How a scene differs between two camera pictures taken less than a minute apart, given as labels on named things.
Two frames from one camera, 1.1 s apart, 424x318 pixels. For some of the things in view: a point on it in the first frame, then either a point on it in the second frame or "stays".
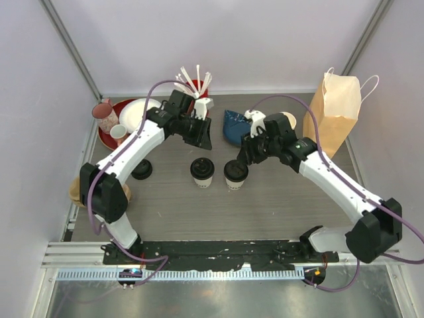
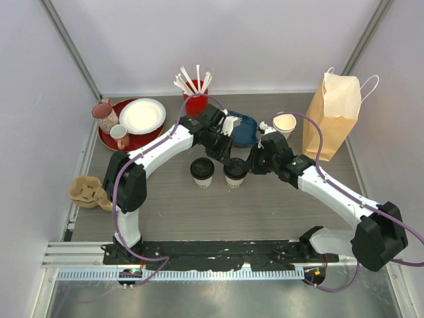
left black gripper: (203, 138) -> (224, 154)
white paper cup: (235, 172) stays
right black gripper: (248, 154) -> (251, 162)
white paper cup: (202, 169) stays
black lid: (202, 168) stays
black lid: (236, 170) stays
